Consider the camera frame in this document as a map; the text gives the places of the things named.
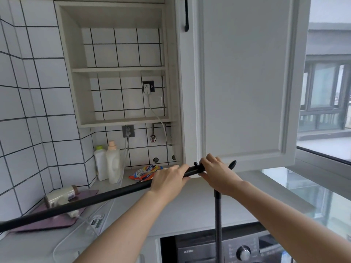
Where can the clear plastic bag with label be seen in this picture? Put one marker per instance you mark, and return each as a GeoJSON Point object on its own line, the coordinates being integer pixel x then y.
{"type": "Point", "coordinates": [94, 221]}

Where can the person's right forearm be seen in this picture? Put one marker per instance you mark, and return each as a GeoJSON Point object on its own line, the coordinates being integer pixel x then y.
{"type": "Point", "coordinates": [288, 216]}

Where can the white open wall shelf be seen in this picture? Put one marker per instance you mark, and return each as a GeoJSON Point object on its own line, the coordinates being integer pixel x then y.
{"type": "Point", "coordinates": [78, 71]}

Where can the black vertical stand pole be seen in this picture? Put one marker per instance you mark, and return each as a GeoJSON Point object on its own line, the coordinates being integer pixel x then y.
{"type": "Point", "coordinates": [218, 230]}

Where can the metal water valve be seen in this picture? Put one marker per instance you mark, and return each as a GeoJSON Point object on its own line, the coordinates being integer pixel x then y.
{"type": "Point", "coordinates": [153, 138]}

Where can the silver washing machine knob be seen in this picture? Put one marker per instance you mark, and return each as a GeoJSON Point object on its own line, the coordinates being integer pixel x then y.
{"type": "Point", "coordinates": [243, 253]}

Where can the person's right thumb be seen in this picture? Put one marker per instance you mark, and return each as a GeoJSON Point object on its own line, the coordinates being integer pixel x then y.
{"type": "Point", "coordinates": [203, 175]}

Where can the beige bottle with brown cap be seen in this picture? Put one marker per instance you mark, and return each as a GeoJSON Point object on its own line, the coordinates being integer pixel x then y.
{"type": "Point", "coordinates": [59, 197]}

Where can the white bottle with peach cap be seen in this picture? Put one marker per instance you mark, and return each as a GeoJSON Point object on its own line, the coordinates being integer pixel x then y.
{"type": "Point", "coordinates": [113, 167]}

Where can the orange detergent packet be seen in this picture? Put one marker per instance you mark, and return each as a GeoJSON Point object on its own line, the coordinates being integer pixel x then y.
{"type": "Point", "coordinates": [144, 173]}

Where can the grey window frame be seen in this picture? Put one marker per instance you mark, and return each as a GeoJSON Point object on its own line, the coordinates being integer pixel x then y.
{"type": "Point", "coordinates": [309, 156]}

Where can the purple mat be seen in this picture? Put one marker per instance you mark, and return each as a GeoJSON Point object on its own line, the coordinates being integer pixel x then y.
{"type": "Point", "coordinates": [41, 220]}

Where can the person's left forearm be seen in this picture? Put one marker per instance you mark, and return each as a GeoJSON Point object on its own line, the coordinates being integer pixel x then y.
{"type": "Point", "coordinates": [120, 230]}

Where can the white cabinet door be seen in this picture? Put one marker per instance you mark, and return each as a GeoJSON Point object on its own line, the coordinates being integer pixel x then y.
{"type": "Point", "coordinates": [244, 79]}

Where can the grey wall socket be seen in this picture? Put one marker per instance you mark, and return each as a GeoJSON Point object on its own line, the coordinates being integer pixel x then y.
{"type": "Point", "coordinates": [128, 131]}

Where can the dark grey washing machine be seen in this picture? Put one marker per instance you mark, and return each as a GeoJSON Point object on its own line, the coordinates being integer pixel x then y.
{"type": "Point", "coordinates": [197, 247]}

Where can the white power plug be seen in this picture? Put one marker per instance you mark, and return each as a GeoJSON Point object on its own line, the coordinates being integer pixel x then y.
{"type": "Point", "coordinates": [146, 87]}

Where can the person's right hand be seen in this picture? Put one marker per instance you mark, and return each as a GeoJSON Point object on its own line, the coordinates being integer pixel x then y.
{"type": "Point", "coordinates": [219, 179]}

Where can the black wall socket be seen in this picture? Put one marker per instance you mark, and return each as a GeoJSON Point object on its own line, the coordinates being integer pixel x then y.
{"type": "Point", "coordinates": [151, 84]}

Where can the person's left hand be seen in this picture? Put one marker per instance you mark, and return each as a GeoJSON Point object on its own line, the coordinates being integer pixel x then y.
{"type": "Point", "coordinates": [166, 184]}

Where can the white bottle with green cap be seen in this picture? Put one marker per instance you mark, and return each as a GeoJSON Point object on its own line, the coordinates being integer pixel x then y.
{"type": "Point", "coordinates": [100, 164]}

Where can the grey building outside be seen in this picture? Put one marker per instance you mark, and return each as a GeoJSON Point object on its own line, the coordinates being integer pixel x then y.
{"type": "Point", "coordinates": [326, 87]}

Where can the person's left thumb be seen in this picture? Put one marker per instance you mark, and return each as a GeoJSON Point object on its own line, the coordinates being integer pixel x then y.
{"type": "Point", "coordinates": [186, 179]}

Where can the black boom pole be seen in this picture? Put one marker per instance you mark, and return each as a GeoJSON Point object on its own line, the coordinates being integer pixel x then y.
{"type": "Point", "coordinates": [82, 203]}

